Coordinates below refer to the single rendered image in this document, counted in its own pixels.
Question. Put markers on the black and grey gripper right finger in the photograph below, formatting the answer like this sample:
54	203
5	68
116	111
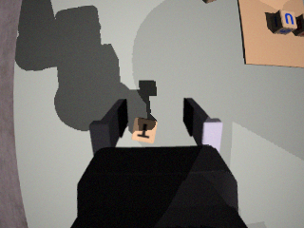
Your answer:
205	131

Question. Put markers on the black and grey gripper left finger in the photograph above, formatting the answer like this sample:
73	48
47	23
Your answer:
107	131

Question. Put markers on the tan flat mat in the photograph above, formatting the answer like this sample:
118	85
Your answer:
262	46

